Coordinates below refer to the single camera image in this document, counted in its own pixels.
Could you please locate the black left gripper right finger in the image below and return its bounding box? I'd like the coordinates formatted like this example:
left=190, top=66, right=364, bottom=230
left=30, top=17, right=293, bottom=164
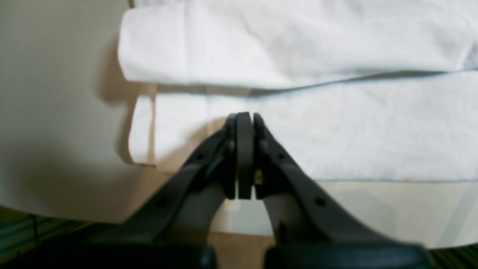
left=253, top=114, right=423, bottom=248

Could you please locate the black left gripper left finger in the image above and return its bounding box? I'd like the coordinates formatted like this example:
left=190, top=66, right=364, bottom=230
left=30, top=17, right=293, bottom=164
left=90, top=113, right=251, bottom=245

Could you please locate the white T-shirt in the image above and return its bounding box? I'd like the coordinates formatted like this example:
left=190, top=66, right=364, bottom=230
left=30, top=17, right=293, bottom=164
left=118, top=0, right=477, bottom=182

